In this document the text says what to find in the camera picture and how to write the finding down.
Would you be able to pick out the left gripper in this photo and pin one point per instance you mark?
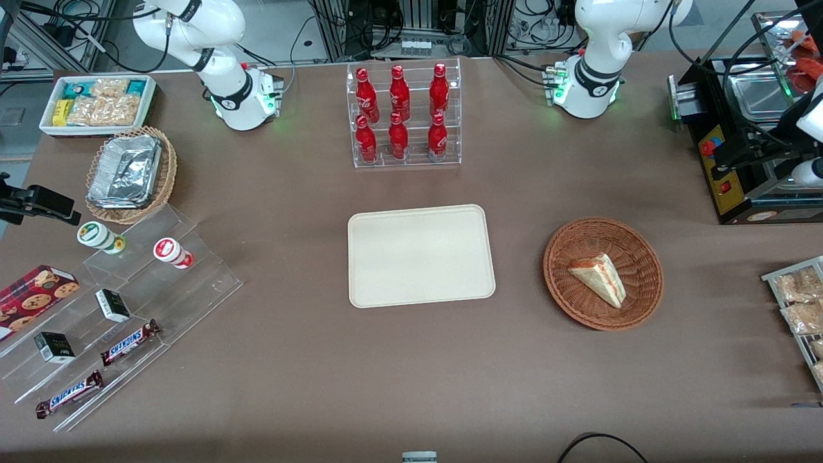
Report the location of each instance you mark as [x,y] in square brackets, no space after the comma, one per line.
[786,167]

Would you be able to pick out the triangular sandwich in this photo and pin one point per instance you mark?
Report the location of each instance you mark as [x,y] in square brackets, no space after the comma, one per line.
[601,278]

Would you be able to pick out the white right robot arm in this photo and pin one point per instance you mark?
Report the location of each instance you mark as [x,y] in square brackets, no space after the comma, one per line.
[225,77]

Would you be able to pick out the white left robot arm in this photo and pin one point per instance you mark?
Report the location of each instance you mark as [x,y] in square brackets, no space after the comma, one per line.
[588,71]

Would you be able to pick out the round brown wicker basket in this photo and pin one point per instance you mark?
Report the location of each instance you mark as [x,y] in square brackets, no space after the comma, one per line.
[636,257]

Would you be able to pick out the cream plastic tray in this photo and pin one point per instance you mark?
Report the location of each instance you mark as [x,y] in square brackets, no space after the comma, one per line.
[421,256]

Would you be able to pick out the oval light wicker basket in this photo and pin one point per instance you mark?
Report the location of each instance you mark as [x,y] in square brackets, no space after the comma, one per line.
[168,173]

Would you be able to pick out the black food warmer machine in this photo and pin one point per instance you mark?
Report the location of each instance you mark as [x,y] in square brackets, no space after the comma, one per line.
[726,167]

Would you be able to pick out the clear bag of fried snacks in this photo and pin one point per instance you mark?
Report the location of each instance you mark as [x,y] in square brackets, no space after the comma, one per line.
[804,317]
[797,284]

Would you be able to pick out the red cola bottle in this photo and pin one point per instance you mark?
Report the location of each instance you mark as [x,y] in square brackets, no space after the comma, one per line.
[366,93]
[437,138]
[365,141]
[399,93]
[439,87]
[398,138]

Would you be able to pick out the clear acrylic bottle rack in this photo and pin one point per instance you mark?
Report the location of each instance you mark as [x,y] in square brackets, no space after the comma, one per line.
[415,157]

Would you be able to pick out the small grey box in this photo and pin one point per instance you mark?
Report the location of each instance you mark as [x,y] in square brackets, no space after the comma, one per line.
[419,457]

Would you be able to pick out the clear acrylic stepped stand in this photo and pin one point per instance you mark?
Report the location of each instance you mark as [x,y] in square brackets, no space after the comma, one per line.
[186,289]

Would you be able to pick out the red lid cup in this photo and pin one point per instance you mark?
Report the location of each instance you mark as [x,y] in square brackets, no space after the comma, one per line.
[170,251]

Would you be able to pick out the white rectangular snack bin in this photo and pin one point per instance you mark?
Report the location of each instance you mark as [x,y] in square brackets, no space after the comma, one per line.
[149,103]

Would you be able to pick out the teal snack packet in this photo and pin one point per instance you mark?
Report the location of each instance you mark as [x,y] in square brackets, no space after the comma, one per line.
[136,86]
[74,89]

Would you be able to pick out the aluminium foil container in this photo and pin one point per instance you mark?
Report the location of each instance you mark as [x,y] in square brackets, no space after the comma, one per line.
[125,170]

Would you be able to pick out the clear bag of peanut snacks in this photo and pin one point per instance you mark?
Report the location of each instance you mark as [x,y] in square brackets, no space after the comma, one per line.
[123,110]
[87,110]
[109,87]

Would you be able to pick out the Snickers chocolate bar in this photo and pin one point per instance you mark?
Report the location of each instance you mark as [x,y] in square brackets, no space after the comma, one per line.
[69,393]
[128,343]

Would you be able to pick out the small black box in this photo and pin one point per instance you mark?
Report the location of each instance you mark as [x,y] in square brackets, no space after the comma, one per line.
[54,347]
[112,305]

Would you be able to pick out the green lid cup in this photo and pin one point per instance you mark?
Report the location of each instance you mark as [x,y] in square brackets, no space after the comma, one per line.
[98,235]

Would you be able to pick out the yellow snack packet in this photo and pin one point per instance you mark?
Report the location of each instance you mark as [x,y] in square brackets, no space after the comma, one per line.
[60,113]

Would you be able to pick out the red cookie box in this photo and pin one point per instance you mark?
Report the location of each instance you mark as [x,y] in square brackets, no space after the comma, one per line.
[29,297]

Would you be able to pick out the aluminium frame rack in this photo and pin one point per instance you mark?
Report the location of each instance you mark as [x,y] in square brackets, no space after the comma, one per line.
[418,26]

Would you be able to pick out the black camera on clamp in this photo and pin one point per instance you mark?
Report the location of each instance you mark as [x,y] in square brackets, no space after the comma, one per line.
[38,200]

